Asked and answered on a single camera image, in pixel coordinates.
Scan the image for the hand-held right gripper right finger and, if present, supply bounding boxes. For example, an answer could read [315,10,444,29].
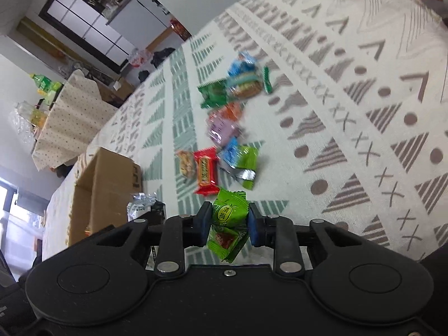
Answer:
[247,202,365,276]

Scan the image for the purple snack packet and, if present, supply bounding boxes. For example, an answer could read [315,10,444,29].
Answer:
[206,110,242,147]

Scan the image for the window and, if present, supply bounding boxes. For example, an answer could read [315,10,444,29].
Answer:
[0,177,51,253]

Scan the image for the table with dotted tablecloth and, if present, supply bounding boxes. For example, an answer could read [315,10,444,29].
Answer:
[31,69,118,172]

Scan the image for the green silver-ended snack packet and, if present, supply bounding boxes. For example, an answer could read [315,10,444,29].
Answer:
[224,144,260,191]

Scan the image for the white panel door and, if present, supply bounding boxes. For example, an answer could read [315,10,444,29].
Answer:
[38,0,135,72]

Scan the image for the white bed sheet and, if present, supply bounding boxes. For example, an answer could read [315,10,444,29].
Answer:
[42,168,82,263]

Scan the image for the light blue snack packet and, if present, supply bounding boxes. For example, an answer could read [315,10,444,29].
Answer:
[227,52,258,78]

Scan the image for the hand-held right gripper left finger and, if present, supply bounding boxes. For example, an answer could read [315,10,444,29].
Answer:
[94,201,213,276]

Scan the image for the green drink bottle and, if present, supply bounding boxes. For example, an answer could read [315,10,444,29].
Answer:
[30,73,64,100]

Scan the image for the green stick snack packet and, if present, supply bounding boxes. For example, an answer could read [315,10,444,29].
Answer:
[262,66,274,94]

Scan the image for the red snack packet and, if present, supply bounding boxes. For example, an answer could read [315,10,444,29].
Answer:
[192,146,220,197]

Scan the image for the cardboard box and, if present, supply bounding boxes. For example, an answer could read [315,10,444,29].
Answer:
[68,146,143,247]

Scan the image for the printed blanket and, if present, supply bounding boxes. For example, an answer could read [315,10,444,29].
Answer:
[42,0,448,263]

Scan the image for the bright green snack packet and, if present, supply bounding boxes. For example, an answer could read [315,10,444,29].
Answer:
[206,188,251,264]

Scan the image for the dark green snack packet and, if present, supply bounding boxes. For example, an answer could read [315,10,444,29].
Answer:
[197,79,230,109]

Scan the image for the black snack packet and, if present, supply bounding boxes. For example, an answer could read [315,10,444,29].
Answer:
[149,200,168,225]

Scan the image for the clear biscuit snack packet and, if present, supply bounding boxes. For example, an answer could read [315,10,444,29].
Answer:
[227,74,263,99]

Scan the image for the red and white plastic bag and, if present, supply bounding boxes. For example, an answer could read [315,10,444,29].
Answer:
[127,47,153,69]

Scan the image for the tan peanut snack packet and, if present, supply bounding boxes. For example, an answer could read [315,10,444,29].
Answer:
[176,150,197,180]

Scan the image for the clear plastic bottles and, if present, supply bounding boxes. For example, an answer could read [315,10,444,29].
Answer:
[9,101,44,144]

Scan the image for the orange snack packet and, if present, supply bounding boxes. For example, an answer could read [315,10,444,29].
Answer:
[220,102,245,121]

